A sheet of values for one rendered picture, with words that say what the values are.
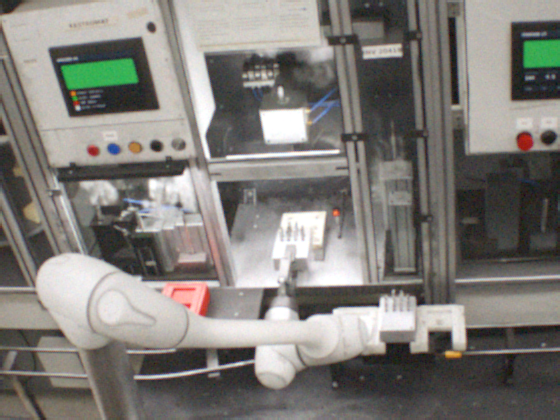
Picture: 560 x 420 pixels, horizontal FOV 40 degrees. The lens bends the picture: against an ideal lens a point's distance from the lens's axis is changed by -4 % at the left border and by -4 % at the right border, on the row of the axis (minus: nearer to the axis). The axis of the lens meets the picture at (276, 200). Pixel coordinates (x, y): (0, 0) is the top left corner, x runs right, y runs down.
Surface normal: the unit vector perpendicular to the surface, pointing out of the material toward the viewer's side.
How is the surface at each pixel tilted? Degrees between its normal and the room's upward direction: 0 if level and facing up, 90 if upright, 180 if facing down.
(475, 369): 0
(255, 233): 0
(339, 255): 0
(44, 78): 90
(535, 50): 90
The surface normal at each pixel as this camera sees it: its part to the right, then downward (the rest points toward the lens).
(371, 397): -0.15, -0.80
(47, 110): -0.13, 0.61
